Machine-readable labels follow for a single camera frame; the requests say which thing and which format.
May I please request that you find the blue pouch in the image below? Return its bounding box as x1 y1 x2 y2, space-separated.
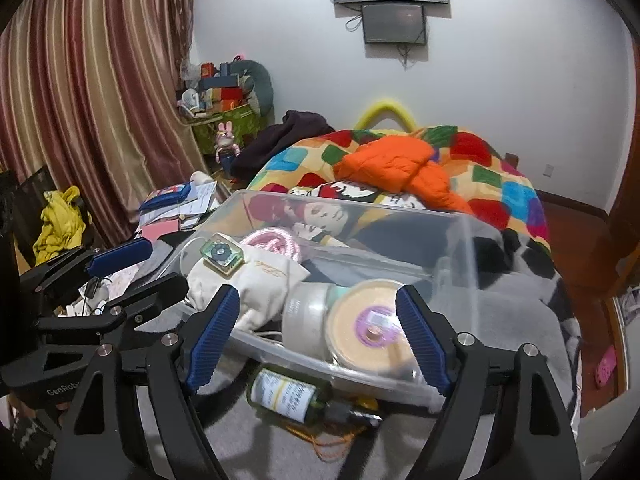
139 183 194 211

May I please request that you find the grey and black plush blanket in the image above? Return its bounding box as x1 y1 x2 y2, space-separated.
135 230 583 480

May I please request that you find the pink wallet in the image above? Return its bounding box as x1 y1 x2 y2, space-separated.
141 217 184 241

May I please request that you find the colourful printed blanket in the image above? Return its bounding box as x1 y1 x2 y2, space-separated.
235 127 551 242

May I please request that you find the small white fan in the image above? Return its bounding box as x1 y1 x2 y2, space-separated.
179 89 201 119

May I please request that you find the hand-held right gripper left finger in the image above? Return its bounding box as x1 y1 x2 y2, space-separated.
55 284 242 480

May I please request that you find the pile of papers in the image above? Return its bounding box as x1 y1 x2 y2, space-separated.
140 180 221 234

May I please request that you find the person's left forearm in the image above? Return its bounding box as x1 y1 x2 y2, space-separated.
0 405 58 480

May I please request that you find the green square compact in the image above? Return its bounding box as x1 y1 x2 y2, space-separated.
200 233 245 277

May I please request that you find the stack of colourful boxes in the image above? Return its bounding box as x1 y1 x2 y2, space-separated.
197 62 253 111

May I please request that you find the green glass bottle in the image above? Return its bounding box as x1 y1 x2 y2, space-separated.
247 367 384 429

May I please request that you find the yellow cloth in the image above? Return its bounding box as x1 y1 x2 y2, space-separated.
32 185 94 264

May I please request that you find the clear plastic storage bin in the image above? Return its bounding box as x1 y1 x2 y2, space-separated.
160 189 501 411

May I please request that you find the orange puffer jacket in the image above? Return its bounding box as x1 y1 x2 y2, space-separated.
334 137 474 214

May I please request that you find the striped curtain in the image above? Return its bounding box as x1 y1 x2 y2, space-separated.
0 0 211 261

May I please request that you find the orange cord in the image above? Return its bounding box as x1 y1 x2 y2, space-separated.
285 397 384 461

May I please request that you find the white shoe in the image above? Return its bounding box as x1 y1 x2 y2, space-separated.
620 290 640 322

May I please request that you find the green patterned box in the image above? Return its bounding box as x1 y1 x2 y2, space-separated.
192 107 261 156

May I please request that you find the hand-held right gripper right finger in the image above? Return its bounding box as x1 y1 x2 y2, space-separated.
396 284 583 480

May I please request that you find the dark purple cloth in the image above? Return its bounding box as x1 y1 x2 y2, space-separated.
230 110 336 181

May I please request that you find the white round jar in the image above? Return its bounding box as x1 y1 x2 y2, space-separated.
281 282 351 356

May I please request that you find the pink rope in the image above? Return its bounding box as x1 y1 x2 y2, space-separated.
242 226 302 262

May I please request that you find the pink clog shoe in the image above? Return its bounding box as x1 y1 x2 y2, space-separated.
595 345 617 386

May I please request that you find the black chair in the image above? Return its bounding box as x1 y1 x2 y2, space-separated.
0 165 53 266

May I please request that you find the small wall monitor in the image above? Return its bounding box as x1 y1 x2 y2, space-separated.
361 2 429 45

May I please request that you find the beige cloth pouch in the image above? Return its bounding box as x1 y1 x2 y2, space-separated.
186 255 311 334

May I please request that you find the pink bunny toy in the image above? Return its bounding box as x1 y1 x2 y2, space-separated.
215 121 241 158

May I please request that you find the grey neck pillow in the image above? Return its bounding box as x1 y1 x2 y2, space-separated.
235 59 275 116

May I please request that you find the yellow foam tube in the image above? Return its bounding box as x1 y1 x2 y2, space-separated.
355 99 419 131

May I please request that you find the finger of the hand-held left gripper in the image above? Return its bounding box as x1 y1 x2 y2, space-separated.
20 238 154 311
37 274 190 349

